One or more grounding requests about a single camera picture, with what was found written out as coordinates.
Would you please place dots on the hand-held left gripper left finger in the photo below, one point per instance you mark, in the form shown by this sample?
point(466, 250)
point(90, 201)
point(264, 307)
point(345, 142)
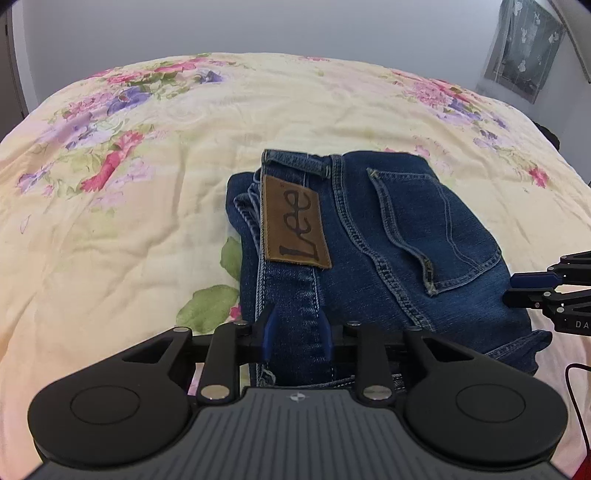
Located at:
point(268, 338)

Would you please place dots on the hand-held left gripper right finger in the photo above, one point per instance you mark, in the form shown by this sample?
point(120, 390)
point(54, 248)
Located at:
point(327, 340)

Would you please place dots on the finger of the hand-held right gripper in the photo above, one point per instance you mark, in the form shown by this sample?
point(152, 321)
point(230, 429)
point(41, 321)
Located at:
point(533, 278)
point(526, 298)

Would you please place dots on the blue denim pants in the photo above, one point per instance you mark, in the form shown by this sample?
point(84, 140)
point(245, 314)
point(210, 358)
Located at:
point(369, 240)

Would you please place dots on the dark object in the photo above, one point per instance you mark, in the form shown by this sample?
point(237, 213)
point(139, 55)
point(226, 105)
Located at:
point(549, 134)

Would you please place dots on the floral yellow blanket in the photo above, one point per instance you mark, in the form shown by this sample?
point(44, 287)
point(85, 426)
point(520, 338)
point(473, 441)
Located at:
point(152, 221)

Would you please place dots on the grey wardrobe doors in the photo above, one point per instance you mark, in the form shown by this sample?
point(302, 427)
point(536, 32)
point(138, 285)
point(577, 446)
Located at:
point(14, 69)

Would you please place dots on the grey patterned wall hanging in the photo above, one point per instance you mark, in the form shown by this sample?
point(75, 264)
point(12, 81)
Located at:
point(524, 46)

